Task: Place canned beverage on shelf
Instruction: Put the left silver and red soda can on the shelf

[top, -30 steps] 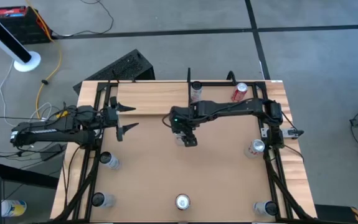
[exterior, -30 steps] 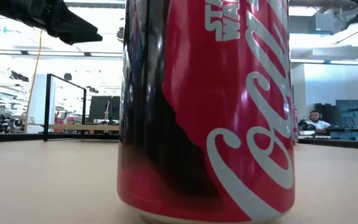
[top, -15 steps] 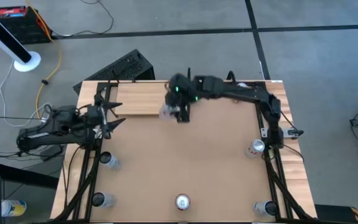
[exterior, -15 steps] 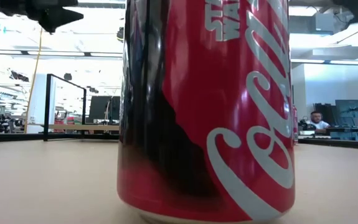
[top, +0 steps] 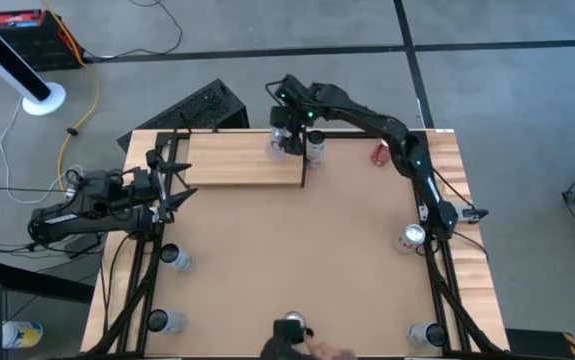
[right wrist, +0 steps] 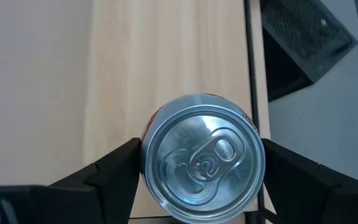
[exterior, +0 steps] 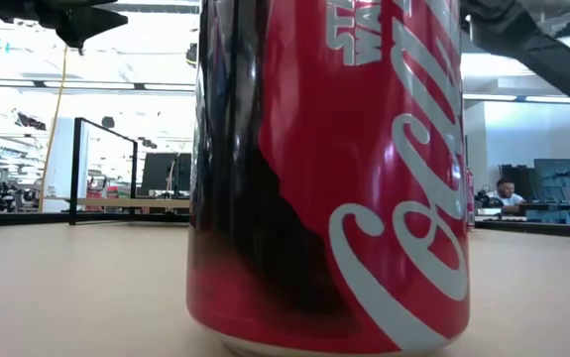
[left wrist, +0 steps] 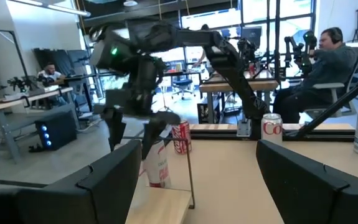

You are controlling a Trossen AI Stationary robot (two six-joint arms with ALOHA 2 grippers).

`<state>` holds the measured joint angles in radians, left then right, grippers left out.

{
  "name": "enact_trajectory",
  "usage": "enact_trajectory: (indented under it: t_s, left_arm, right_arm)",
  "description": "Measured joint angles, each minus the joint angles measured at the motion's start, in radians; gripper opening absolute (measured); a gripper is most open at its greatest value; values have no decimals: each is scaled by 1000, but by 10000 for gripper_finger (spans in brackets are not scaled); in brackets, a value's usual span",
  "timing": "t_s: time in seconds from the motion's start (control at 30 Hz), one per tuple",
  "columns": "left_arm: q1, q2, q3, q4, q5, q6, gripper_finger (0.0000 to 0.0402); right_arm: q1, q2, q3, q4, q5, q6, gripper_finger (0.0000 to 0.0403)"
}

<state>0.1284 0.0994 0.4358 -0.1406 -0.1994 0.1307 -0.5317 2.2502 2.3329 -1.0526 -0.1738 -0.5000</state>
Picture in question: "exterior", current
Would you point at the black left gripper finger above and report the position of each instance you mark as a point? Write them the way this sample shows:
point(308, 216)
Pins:
point(88, 25)

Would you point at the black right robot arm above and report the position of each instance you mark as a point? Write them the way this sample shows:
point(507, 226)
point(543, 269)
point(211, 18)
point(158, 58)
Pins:
point(537, 44)

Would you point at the black-framed wooden shelf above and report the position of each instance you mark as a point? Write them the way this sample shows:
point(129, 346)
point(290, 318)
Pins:
point(74, 168)

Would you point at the long ceiling light strip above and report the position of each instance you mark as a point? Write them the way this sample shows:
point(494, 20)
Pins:
point(488, 97)
point(91, 85)

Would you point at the black computer monitor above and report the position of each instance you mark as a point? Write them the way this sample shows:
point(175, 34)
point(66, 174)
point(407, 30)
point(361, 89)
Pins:
point(184, 173)
point(158, 173)

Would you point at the seated person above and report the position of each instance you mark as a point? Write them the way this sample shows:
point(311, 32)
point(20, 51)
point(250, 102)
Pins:
point(507, 198)

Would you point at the dark background monitor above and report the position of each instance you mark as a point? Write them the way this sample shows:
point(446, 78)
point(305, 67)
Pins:
point(557, 181)

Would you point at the black ceiling dome camera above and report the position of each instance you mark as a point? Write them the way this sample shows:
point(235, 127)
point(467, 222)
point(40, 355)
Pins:
point(191, 54)

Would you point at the black table edge rail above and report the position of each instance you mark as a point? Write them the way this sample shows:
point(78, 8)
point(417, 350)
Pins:
point(17, 219)

